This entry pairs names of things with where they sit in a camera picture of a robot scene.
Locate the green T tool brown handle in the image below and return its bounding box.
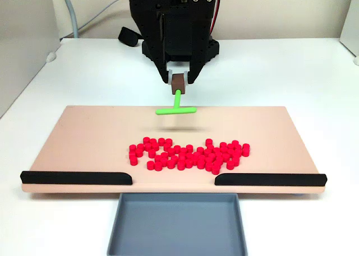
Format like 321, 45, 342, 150
155, 73, 197, 117

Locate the black clamp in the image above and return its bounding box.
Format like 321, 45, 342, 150
117, 26, 143, 48

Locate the beige flat board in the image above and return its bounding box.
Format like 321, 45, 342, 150
21, 105, 328, 195

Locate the red white black servo cable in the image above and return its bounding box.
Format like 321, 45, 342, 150
210, 0, 222, 34

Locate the thick grey cable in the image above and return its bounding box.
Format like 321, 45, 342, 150
59, 0, 80, 39

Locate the large pale grey box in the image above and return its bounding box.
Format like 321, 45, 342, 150
0, 0, 62, 119

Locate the black rail strip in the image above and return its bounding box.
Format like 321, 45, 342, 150
19, 170, 133, 186
214, 172, 328, 187

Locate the thin grey cable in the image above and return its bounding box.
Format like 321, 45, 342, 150
77, 0, 130, 35

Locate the white box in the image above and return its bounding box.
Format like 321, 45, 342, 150
339, 0, 359, 58

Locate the grey shallow tray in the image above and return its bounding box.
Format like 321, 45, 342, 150
106, 193, 249, 256

